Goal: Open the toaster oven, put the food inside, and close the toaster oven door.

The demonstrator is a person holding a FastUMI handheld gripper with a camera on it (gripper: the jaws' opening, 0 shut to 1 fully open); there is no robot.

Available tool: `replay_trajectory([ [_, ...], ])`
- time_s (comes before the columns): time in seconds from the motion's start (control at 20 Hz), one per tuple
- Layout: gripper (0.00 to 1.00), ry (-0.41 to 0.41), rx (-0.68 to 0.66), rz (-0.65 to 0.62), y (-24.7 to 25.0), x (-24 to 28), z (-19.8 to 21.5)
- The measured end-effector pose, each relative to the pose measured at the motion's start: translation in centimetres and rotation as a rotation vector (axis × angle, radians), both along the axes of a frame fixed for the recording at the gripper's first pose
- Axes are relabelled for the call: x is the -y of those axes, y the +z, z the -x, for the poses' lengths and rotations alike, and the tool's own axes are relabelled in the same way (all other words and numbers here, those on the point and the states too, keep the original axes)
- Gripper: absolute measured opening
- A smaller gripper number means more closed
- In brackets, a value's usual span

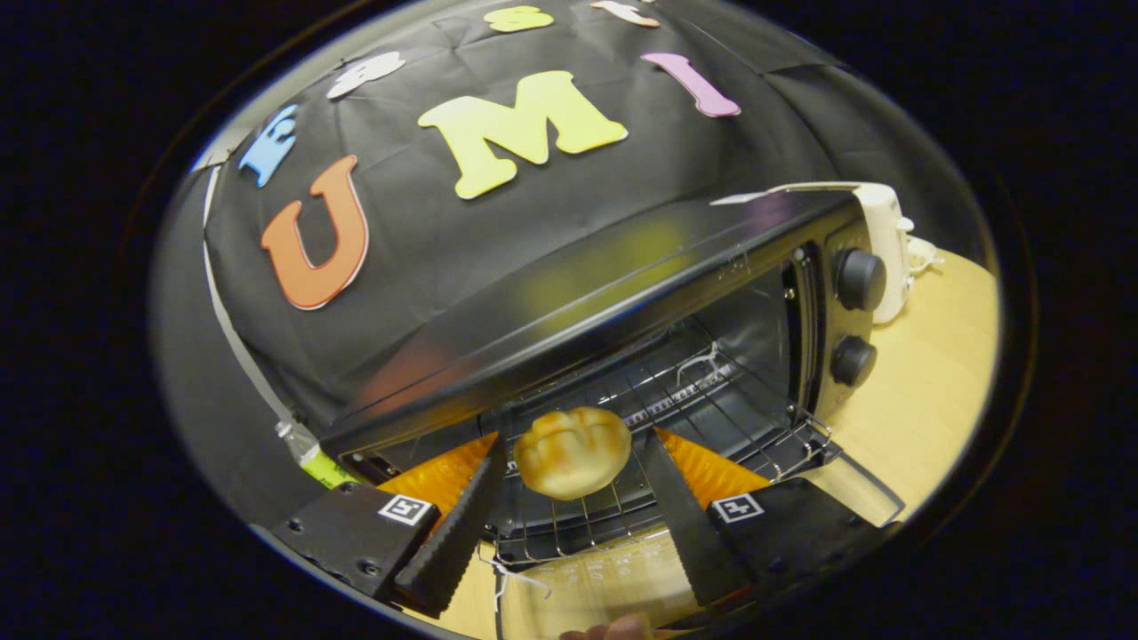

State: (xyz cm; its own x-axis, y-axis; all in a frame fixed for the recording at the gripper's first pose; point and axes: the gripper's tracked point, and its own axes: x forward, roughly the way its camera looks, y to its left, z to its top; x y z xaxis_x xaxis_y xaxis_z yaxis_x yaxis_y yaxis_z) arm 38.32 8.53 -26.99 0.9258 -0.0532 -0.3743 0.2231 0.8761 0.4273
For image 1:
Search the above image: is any white string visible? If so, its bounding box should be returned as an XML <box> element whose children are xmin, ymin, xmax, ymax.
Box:
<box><xmin>676</xmin><ymin>342</ymin><xmax>725</xmax><ymax>383</ymax></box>
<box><xmin>478</xmin><ymin>542</ymin><xmax>552</xmax><ymax>614</ymax></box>

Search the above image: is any black backdrop cloth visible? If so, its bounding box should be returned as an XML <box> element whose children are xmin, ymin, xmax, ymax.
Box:
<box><xmin>149</xmin><ymin>0</ymin><xmax>997</xmax><ymax>534</ymax></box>

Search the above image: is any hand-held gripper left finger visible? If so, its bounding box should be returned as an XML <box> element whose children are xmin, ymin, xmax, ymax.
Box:
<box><xmin>271</xmin><ymin>433</ymin><xmax>509</xmax><ymax>620</ymax></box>

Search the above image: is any round golden bread bun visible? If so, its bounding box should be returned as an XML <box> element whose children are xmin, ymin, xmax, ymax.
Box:
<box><xmin>513</xmin><ymin>406</ymin><xmax>633</xmax><ymax>501</ymax></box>

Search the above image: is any green label plastic bottle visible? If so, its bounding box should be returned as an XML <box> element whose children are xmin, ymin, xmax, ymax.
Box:
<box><xmin>276</xmin><ymin>420</ymin><xmax>361</xmax><ymax>490</ymax></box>

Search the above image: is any white pop-up toaster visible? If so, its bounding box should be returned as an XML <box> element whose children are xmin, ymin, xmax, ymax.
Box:
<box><xmin>711</xmin><ymin>181</ymin><xmax>917</xmax><ymax>325</ymax></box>

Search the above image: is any wire oven rack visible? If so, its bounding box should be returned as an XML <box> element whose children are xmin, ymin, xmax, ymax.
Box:
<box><xmin>485</xmin><ymin>342</ymin><xmax>837</xmax><ymax>565</ymax></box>

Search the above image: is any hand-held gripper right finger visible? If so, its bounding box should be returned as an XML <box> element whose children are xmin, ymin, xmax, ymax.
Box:
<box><xmin>642</xmin><ymin>427</ymin><xmax>903</xmax><ymax>611</ymax></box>

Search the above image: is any black toaster oven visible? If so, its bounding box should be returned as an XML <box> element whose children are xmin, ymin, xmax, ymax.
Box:
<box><xmin>318</xmin><ymin>191</ymin><xmax>908</xmax><ymax>640</ymax></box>

